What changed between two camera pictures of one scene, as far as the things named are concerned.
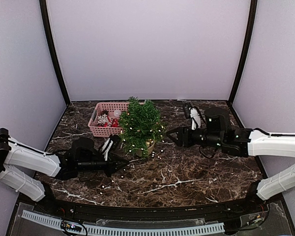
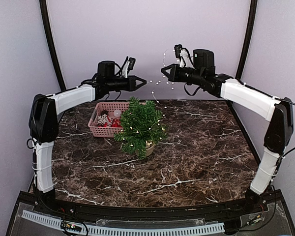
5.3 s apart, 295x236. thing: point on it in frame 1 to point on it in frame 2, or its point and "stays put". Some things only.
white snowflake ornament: x=103 y=119 stays put
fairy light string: x=140 y=138 to x=162 y=84
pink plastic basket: x=104 y=121 stays put
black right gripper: x=181 y=132 to x=171 y=77
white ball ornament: x=117 y=113 stays put
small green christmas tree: x=140 y=127 stays put
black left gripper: x=112 y=165 to x=136 y=87
